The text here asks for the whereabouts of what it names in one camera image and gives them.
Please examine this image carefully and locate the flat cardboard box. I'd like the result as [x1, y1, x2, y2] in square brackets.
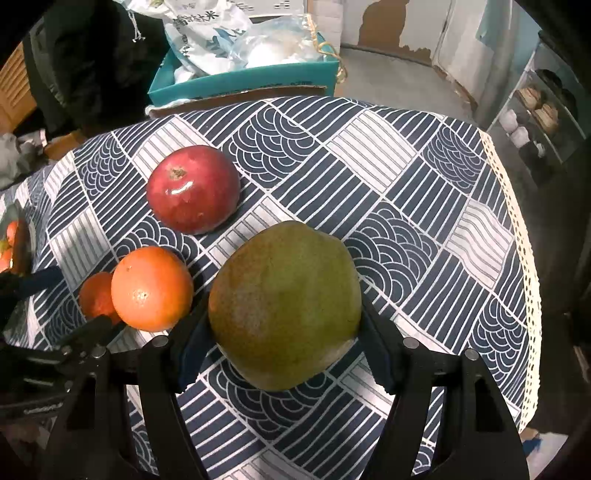
[46, 130, 89, 161]

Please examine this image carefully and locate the grey metal pipe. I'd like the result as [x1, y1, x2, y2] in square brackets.
[479, 0, 543, 131]

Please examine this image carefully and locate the black hooded coat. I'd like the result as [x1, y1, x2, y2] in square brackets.
[23, 0, 169, 136]

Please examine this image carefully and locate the clear glass bowl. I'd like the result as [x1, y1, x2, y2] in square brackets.
[0, 203, 36, 278]

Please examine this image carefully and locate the green yellow mango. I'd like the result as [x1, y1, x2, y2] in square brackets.
[208, 220, 363, 392]

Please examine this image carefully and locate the glass shoe rack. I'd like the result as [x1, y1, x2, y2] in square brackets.
[487, 41, 588, 186]

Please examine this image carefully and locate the white door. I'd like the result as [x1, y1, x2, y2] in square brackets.
[339, 0, 467, 68]

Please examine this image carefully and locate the clear plastic bag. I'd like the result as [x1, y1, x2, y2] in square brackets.
[231, 14, 325, 70]

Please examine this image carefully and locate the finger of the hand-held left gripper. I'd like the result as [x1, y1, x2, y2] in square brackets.
[55, 314, 125, 357]
[0, 265, 64, 306]

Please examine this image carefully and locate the red apple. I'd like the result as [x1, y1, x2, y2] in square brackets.
[147, 145, 242, 235]

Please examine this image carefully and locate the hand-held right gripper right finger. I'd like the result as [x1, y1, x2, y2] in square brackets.
[358, 301, 530, 480]

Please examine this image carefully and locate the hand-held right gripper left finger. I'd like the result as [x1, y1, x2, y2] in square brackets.
[46, 295, 223, 480]

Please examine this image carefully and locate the grey clothing pile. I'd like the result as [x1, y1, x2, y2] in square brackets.
[0, 131, 49, 191]

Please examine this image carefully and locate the navy white patterned tablecloth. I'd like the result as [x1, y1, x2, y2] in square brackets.
[0, 95, 541, 480]

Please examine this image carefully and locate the brown cardboard box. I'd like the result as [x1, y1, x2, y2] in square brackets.
[145, 83, 334, 119]

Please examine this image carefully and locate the teal storage box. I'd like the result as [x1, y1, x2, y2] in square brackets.
[148, 44, 342, 107]

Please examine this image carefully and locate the white perforated basket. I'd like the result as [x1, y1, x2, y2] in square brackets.
[252, 0, 309, 17]

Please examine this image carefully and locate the white printed rice bag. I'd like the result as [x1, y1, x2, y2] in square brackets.
[127, 0, 251, 77]

